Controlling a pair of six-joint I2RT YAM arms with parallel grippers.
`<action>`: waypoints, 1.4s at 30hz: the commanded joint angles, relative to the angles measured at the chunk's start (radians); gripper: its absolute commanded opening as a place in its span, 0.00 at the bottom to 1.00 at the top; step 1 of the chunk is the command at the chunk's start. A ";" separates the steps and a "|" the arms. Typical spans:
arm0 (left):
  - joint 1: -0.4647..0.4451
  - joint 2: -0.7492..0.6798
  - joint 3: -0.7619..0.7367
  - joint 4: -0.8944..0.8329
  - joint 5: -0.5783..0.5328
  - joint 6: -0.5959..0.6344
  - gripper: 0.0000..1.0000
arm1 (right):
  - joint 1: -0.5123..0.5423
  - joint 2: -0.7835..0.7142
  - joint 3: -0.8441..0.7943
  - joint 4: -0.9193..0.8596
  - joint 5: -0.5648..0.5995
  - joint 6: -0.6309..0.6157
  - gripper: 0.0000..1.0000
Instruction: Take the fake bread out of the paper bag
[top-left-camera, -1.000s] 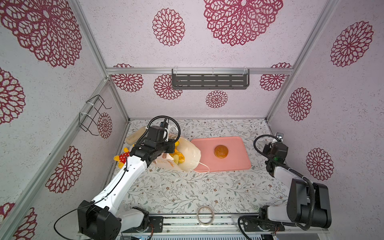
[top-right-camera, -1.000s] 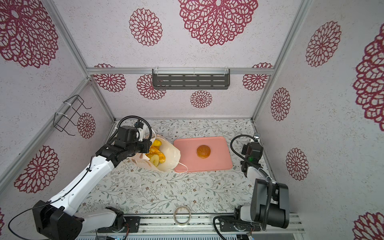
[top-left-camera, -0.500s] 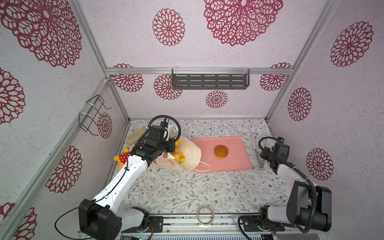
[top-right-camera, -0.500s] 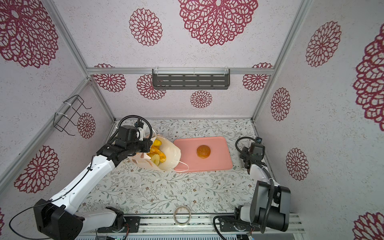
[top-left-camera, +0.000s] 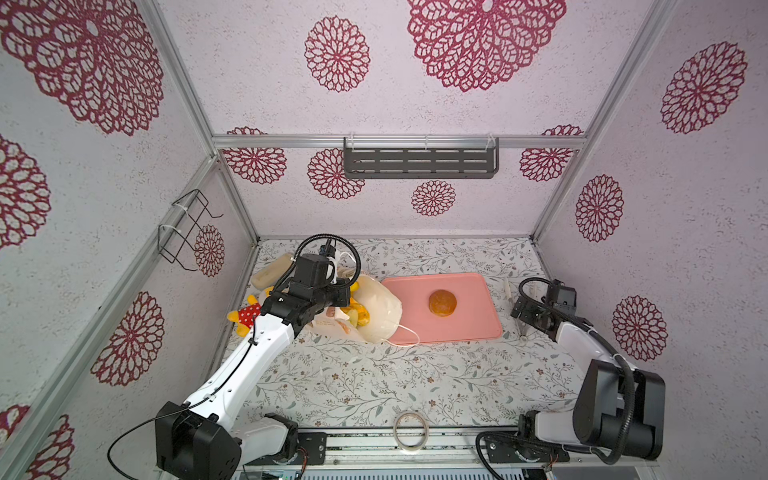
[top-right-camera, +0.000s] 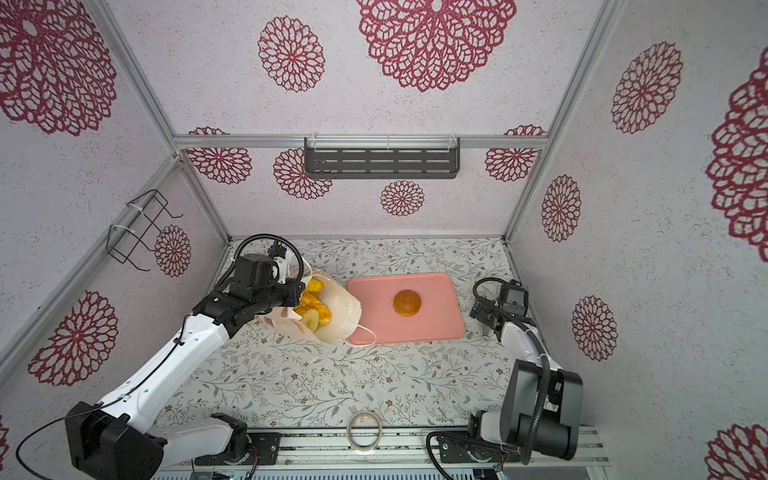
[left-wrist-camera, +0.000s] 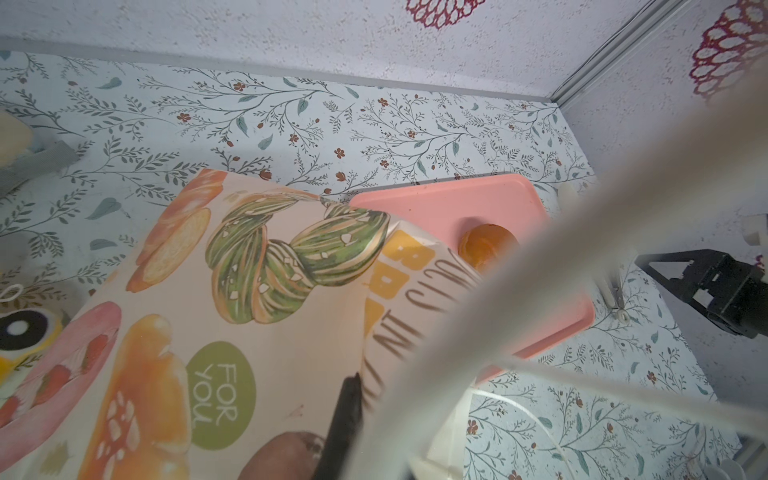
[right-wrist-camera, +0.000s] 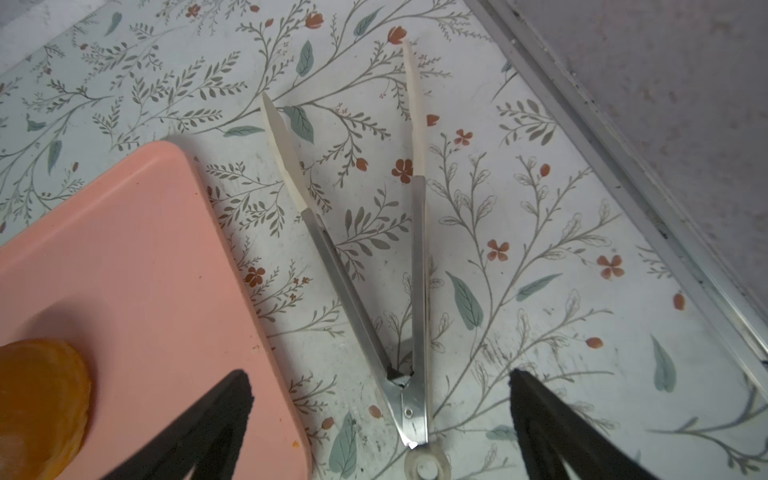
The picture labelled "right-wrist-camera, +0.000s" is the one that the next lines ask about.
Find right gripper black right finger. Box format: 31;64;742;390
509;369;655;480

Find round orange fake bun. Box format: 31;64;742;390
1;339;92;479

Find steel tongs cream tips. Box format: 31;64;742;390
261;41;452;479

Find pink plastic tray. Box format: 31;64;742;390
1;141;311;479

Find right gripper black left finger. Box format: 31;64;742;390
105;370;254;480

